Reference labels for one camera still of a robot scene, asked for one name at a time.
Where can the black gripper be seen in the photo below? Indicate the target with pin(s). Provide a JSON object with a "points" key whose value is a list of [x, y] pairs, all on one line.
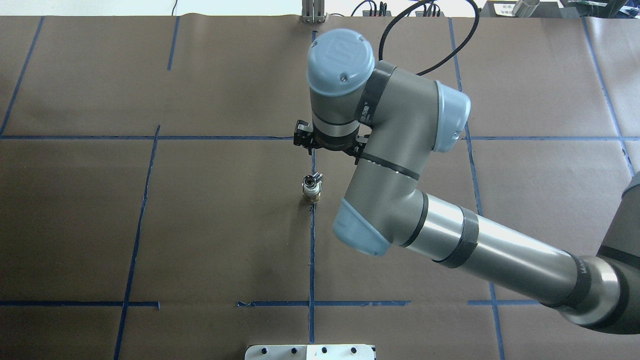
{"points": [[330, 145]]}

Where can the silver metal elbow fitting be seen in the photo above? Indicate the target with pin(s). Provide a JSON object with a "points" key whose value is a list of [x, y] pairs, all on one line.
{"points": [[312, 180]]}

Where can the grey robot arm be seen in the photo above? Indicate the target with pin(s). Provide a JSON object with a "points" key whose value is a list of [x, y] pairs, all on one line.
{"points": [[392, 121]]}

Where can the black power strip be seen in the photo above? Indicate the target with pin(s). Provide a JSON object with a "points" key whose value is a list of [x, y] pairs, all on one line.
{"points": [[381, 9]]}

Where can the grey equipment box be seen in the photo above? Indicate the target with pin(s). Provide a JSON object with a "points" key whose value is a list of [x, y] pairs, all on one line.
{"points": [[520, 9]]}

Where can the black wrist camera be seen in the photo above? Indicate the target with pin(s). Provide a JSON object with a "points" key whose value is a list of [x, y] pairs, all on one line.
{"points": [[304, 136]]}

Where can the aluminium frame post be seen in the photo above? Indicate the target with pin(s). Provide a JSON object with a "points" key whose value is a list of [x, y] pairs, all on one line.
{"points": [[313, 11]]}

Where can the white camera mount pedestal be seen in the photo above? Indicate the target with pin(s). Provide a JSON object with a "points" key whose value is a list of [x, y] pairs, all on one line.
{"points": [[345, 351]]}

